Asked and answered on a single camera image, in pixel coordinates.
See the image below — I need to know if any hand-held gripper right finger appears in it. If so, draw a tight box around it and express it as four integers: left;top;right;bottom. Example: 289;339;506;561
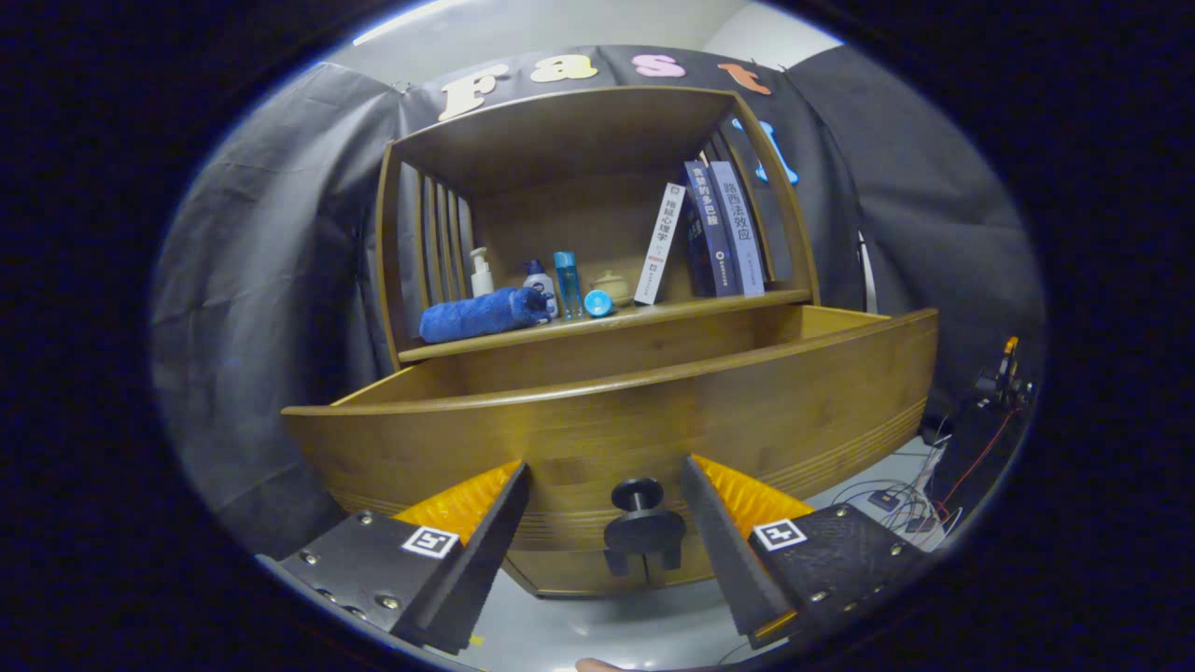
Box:
681;455;935;651

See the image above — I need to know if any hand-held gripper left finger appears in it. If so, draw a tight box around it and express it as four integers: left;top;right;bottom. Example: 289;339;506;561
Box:
257;460;531;655

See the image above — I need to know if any black drawer knob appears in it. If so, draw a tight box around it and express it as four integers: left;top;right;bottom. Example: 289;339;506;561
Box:
603;478;688;577

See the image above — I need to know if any wooden drawer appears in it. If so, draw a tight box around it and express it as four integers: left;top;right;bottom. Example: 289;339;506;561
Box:
282;305;939;553

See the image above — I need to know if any wooden cabinet door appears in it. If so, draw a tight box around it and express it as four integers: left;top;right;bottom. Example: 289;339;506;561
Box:
644;551;722;591
504;546;622;598

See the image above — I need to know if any wooden countertop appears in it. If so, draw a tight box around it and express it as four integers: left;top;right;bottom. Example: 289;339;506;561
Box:
400;287;813;363

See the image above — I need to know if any wooden cabinet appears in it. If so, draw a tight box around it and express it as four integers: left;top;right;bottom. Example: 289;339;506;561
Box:
373;86;822;598

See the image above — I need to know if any folded blue towel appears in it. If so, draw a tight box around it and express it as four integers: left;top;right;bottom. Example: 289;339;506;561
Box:
419;286;552;344

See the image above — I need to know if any black equipment box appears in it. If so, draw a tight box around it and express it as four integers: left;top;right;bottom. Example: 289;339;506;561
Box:
920;397;1028;524

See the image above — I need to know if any white bottle with blue cap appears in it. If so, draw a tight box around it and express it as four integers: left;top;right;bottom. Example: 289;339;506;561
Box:
523;259;558;318

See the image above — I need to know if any clear blue bottle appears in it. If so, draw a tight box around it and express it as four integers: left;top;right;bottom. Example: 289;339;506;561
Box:
554;251;584;321

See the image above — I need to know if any white book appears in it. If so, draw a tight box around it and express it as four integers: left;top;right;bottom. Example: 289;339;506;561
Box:
633;183;687;306

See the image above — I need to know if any dark blue book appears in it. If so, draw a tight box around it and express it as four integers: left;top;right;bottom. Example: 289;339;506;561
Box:
683;161;740;299

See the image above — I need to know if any pale blue book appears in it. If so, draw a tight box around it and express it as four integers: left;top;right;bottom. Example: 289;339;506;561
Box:
708;161;766;297

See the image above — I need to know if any black device with orange tip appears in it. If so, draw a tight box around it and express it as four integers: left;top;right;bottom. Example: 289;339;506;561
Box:
976;336;1035;412

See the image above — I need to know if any black backdrop cloth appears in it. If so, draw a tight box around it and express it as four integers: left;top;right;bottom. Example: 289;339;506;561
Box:
149;45;1047;561

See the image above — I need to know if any bundle of thin cables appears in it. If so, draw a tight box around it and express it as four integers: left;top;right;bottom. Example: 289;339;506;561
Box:
831;434;963;552

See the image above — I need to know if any red cable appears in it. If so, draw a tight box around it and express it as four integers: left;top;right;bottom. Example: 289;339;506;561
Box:
938;406;1019;512

